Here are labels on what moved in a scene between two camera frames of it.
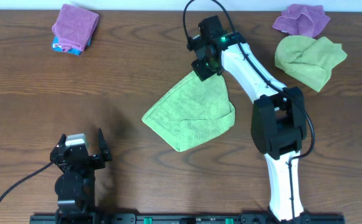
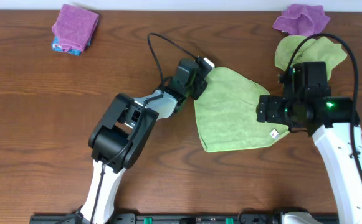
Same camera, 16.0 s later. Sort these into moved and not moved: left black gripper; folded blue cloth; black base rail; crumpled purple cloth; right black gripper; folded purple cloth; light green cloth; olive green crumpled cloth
Moved: light green cloth; left black gripper; right black gripper
Not moved: folded blue cloth; crumpled purple cloth; black base rail; olive green crumpled cloth; folded purple cloth
